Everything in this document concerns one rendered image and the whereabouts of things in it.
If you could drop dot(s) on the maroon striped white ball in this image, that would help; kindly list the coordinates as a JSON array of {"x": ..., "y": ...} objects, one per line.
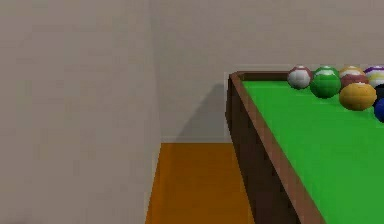
[{"x": 299, "y": 78}]

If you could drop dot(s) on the green felt pool table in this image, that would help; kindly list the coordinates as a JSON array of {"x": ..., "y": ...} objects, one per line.
[{"x": 320, "y": 146}]

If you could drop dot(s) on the solid green ball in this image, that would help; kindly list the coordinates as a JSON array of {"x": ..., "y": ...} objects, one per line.
[{"x": 325, "y": 86}]

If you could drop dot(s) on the green striped white ball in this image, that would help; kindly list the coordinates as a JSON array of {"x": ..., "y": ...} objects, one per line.
[{"x": 326, "y": 69}]

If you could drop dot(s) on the orange striped white ball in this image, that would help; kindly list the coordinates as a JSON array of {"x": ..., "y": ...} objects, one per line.
[{"x": 350, "y": 70}]

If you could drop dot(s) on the solid maroon ball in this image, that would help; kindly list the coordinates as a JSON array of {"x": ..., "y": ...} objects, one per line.
[{"x": 354, "y": 79}]

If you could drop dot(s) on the solid yellow ball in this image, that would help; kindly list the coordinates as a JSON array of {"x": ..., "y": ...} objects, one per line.
[{"x": 357, "y": 96}]

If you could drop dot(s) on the purple striped white ball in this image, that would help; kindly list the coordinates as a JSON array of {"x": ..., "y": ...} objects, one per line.
[{"x": 375, "y": 69}]

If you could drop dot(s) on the solid blue ball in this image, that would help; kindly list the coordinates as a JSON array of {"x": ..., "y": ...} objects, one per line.
[{"x": 380, "y": 110}]

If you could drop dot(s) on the yellow striped white ball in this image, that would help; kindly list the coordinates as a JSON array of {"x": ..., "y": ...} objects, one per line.
[{"x": 377, "y": 79}]

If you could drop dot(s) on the solid black ball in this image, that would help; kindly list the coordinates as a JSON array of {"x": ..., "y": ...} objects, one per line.
[{"x": 380, "y": 93}]

